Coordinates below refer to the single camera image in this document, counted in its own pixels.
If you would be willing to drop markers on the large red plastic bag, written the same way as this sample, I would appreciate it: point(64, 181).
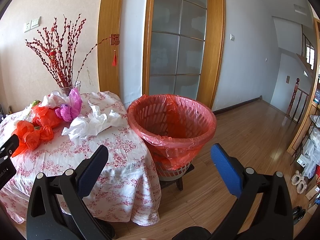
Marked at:
point(45, 116)

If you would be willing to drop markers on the white wall switch socket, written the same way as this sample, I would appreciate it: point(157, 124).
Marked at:
point(32, 24)

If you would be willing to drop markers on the small dark wooden stool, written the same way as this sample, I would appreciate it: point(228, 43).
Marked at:
point(178, 182)

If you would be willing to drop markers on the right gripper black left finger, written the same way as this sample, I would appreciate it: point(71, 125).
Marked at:
point(56, 209)

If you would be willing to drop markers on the white plastic laundry basket bin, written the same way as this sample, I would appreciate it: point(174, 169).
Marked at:
point(172, 169)

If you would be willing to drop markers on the magenta plastic bag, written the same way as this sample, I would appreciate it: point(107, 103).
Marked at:
point(69, 111)

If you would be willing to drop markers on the red berry branch bouquet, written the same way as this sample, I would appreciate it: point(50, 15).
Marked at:
point(65, 44)

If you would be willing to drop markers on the wooden stair railing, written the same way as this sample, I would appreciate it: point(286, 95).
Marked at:
point(297, 103)

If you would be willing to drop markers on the small red knotted bag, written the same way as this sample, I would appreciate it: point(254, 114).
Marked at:
point(31, 137)

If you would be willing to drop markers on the small red lantern ornament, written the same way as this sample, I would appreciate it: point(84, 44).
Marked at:
point(53, 60)

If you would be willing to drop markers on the light green paw-print bag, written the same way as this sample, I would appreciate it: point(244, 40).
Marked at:
point(35, 103)

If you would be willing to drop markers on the fluffy white slippers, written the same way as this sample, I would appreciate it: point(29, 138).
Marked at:
point(299, 181)

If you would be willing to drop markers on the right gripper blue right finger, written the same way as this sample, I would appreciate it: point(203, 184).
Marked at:
point(274, 216)

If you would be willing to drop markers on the floral white red tablecloth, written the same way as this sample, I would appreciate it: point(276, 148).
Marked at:
point(113, 171)

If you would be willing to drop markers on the glass vase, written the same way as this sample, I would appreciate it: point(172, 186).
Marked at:
point(66, 90)

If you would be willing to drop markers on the frosted glass sliding door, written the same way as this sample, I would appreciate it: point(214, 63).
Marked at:
point(177, 46)

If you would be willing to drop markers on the clear white plastic bag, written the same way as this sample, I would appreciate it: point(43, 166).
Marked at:
point(54, 99)

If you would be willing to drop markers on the red fu tassel ornament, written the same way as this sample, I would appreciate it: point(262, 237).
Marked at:
point(114, 42)

